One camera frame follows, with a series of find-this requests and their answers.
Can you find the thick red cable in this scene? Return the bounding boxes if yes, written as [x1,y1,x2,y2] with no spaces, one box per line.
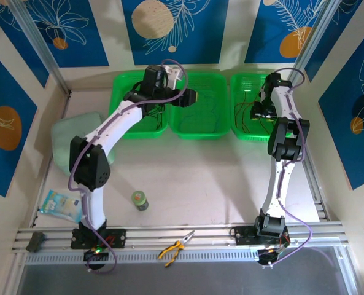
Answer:
[234,97,261,117]

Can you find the thin black cable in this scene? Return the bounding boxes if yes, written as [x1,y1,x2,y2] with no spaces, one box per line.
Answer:
[143,104,167,119]

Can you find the thick black cable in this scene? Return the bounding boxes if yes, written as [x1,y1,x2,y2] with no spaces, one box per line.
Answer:
[147,106,167,132]

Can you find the green plastic mesh basket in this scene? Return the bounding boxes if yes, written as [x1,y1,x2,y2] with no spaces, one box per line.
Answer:
[230,72,293,143]
[109,71,170,140]
[168,71,231,141]

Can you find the pale green lidded container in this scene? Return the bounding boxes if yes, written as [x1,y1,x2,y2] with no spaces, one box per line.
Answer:
[51,112,117,176]

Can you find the small green jar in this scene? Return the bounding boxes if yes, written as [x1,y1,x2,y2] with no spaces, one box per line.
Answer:
[131,189,149,212]

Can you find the small black control board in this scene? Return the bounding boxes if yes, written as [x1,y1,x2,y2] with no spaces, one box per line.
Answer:
[257,247,281,268]
[83,245,110,262]

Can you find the blue snack packet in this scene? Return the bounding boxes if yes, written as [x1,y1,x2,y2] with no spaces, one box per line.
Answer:
[39,189,83,224]

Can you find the grey metal sheet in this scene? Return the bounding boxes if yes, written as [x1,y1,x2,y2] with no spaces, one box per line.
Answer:
[15,263,354,295]

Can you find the grey block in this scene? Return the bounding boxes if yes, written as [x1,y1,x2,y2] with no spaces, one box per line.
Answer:
[26,232,47,253]

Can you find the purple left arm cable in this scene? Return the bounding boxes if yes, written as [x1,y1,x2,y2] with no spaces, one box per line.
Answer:
[67,58,189,274]

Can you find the aluminium side rail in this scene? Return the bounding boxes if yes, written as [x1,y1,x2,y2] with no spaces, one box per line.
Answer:
[301,153,331,222]

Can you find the aluminium corner post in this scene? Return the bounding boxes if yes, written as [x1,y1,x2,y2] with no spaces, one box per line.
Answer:
[8,0,72,96]
[284,0,339,90]

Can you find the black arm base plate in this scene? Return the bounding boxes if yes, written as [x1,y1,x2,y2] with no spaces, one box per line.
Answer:
[230,225,264,246]
[70,227,128,249]

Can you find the aluminium rail frame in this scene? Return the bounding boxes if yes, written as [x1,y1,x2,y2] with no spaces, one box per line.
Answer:
[11,222,350,256]

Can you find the yellow handled pliers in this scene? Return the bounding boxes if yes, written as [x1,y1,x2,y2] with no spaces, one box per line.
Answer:
[157,229,196,268]

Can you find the slotted grey cable duct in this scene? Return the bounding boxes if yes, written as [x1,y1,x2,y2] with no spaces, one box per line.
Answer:
[23,249,260,266]

